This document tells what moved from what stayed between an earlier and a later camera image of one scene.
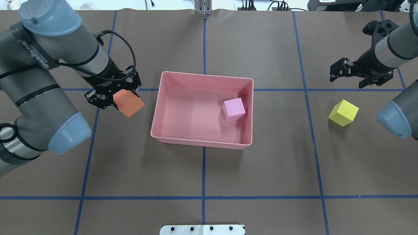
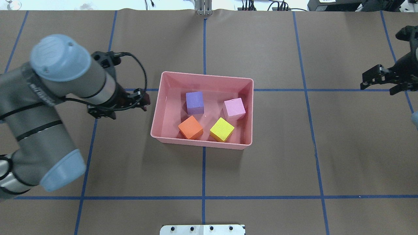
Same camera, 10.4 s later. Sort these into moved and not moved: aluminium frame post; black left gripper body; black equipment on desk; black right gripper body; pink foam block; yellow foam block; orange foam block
Moved: black right gripper body; yellow foam block; orange foam block; black left gripper body
Not moved: pink foam block; aluminium frame post; black equipment on desk
